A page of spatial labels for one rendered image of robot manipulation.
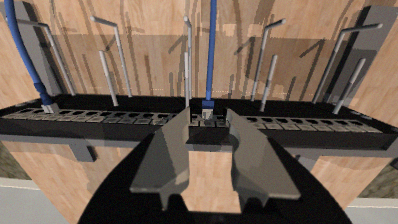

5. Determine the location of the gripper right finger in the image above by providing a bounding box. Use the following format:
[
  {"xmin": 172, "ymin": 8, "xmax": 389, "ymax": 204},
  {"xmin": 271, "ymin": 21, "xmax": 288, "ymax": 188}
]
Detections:
[{"xmin": 223, "ymin": 107, "xmax": 353, "ymax": 224}]

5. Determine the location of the blue network cable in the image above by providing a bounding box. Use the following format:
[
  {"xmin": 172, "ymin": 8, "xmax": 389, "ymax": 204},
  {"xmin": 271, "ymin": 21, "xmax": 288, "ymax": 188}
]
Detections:
[{"xmin": 4, "ymin": 0, "xmax": 217, "ymax": 100}]

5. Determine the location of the network cable plug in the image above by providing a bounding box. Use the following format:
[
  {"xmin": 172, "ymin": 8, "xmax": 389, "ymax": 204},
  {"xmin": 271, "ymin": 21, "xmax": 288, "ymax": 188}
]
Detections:
[{"xmin": 202, "ymin": 98, "xmax": 214, "ymax": 120}]

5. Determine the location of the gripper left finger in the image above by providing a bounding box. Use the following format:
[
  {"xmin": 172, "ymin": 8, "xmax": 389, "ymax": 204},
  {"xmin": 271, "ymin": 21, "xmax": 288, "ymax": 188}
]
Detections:
[{"xmin": 77, "ymin": 106, "xmax": 192, "ymax": 224}]

